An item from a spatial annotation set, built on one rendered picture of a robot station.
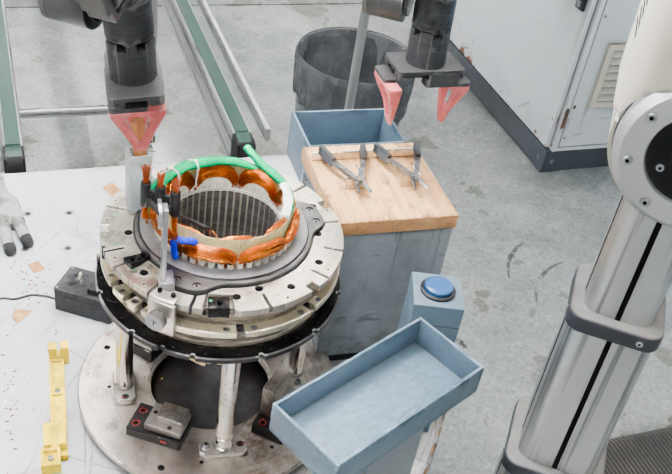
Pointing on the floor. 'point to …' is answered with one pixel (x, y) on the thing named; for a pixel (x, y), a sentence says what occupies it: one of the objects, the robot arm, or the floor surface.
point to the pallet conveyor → (186, 21)
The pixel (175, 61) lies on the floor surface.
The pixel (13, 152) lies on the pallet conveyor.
